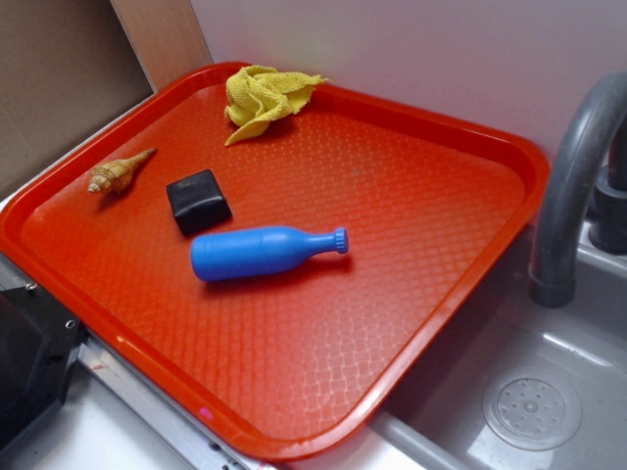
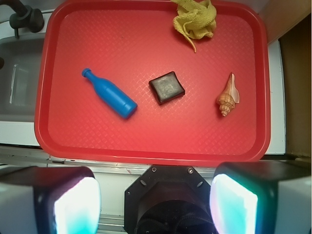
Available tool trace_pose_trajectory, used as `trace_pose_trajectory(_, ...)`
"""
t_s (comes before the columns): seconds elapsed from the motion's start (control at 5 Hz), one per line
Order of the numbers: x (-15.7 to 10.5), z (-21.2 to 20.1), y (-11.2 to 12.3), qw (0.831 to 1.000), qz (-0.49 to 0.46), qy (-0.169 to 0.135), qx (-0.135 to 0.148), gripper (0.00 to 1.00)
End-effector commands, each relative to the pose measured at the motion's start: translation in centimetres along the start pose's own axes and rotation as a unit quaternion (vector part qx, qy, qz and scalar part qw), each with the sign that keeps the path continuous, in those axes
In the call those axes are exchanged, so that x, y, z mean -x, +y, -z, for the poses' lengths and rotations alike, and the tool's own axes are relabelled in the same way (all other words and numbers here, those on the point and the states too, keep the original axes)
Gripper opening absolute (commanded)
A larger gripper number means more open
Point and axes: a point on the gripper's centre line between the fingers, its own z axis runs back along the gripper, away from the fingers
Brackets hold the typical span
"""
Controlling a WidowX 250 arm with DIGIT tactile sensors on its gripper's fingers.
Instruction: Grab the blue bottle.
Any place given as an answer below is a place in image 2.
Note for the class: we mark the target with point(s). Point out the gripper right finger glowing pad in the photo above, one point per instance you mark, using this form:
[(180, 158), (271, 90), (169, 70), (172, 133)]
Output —
[(265, 197)]

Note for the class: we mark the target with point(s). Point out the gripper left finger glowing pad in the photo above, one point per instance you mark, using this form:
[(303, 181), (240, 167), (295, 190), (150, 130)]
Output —
[(49, 200)]

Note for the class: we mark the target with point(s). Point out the blue plastic bottle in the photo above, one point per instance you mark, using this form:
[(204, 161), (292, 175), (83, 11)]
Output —
[(114, 97)]

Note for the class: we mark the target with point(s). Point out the orange conch seashell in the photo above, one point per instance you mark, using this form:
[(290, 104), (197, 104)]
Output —
[(229, 97)]

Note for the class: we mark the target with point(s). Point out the red plastic tray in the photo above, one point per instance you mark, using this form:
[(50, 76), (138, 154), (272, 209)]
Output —
[(130, 43)]

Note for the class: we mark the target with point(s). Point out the black square block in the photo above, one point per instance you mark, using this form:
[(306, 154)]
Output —
[(166, 88)]

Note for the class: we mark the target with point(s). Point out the grey sink basin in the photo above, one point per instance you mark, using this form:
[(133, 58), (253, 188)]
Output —
[(19, 76)]

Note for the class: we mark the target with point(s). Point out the dark grey faucet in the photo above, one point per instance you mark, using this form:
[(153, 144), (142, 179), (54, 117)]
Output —
[(24, 16)]

